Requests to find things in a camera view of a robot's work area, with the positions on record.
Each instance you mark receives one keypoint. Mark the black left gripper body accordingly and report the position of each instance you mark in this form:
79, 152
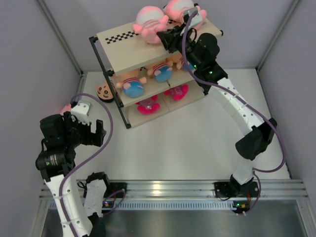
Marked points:
80, 133

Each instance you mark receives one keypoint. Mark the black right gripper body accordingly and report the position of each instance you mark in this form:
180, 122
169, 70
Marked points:
176, 43

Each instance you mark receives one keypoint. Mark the blue pants boy plush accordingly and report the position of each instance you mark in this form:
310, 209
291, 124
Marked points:
161, 71
178, 60
131, 83

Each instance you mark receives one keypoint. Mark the pink striped plush toy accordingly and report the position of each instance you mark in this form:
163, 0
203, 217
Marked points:
175, 10
149, 21
66, 108

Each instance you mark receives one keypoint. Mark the magenta legs doll plush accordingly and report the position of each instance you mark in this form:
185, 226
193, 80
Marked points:
148, 106
177, 93

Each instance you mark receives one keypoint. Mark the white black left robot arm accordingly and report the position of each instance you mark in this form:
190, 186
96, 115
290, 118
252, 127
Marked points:
56, 163

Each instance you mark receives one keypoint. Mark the beige three-tier shelf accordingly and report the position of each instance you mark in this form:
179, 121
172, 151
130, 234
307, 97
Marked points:
121, 50

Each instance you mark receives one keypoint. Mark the black-haired doll plush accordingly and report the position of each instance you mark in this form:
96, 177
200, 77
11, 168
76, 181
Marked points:
104, 93

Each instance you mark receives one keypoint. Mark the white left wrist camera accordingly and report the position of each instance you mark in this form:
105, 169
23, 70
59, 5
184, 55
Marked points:
81, 111

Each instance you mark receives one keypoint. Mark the white slotted cable duct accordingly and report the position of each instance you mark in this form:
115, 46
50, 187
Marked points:
133, 204

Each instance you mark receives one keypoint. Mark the right aluminium frame post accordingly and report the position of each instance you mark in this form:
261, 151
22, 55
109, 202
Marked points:
293, 7

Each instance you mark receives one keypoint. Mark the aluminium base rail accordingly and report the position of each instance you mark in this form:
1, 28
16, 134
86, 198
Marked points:
205, 189

